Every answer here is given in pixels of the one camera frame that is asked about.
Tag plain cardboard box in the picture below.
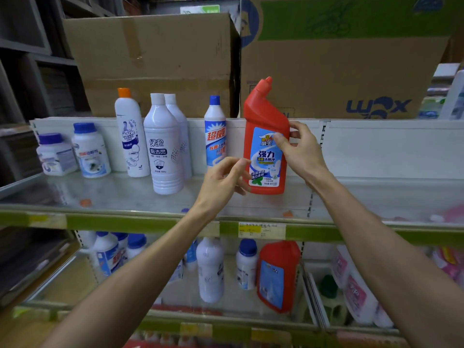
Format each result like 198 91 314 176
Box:
62 12 240 118

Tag white bottles with pink labels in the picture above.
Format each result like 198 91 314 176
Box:
332 244 394 329

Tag white gondola shelving unit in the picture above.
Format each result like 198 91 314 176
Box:
29 117 464 323

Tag person's right forearm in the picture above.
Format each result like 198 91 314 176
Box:
306 170 464 348

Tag group of pink refill pouches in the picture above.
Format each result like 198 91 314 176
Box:
431 246 464 287

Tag person's right hand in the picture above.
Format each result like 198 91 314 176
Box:
273 120 330 191

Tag person's left hand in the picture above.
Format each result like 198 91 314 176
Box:
193 157 253 220

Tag green-edged glass shelf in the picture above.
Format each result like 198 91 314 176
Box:
0 172 316 240

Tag cardboard box with green stripe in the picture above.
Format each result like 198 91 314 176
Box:
239 0 464 120

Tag dark wooden cubby shelving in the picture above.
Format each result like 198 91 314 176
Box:
0 0 126 308

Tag yellow price tag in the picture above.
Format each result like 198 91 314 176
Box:
201 220 221 238
238 222 287 239
27 213 68 230

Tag green-edged metal shelf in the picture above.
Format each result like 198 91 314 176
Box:
310 175 464 247
11 249 319 332

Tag row of blue-capped white bottles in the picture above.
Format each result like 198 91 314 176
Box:
440 70 464 120

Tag green and white hanging sign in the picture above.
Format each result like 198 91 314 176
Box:
180 4 221 15

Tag person's left forearm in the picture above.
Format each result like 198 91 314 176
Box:
40 210 222 348

